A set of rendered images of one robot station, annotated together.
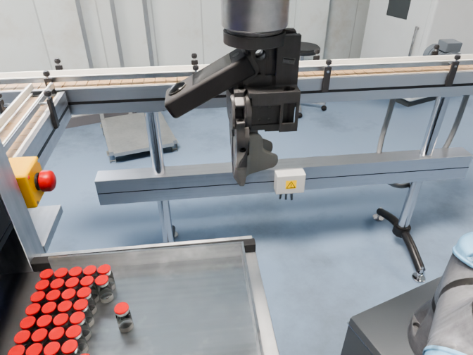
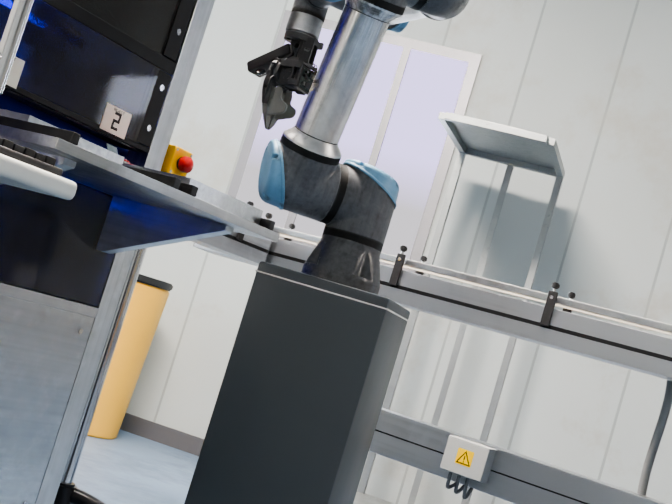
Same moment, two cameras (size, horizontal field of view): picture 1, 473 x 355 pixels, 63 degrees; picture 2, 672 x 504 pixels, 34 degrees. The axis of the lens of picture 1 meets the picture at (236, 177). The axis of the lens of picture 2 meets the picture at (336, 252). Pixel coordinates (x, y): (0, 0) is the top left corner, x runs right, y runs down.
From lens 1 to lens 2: 2.20 m
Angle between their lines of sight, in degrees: 53
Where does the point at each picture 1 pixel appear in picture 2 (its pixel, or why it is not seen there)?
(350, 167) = (569, 480)
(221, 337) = not seen: hidden behind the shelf
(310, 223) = not seen: outside the picture
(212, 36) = (627, 456)
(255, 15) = (293, 20)
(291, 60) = (308, 49)
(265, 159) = (279, 105)
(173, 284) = not seen: hidden behind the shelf
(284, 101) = (294, 64)
